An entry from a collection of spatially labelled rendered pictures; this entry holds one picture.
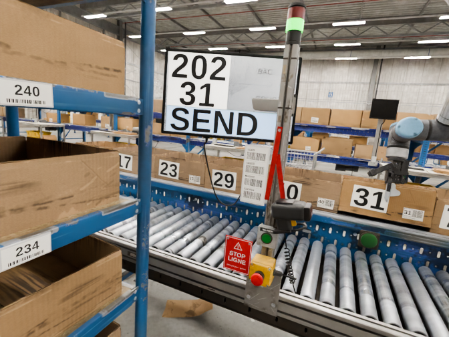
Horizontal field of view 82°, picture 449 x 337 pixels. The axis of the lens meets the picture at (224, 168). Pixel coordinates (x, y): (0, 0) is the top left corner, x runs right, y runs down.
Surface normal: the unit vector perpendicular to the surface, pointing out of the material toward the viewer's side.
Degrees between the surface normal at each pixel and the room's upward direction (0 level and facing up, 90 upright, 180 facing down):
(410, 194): 84
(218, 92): 86
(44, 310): 91
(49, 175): 90
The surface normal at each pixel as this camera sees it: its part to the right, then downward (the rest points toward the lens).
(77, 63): 0.90, 0.16
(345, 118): -0.39, 0.13
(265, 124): -0.06, 0.11
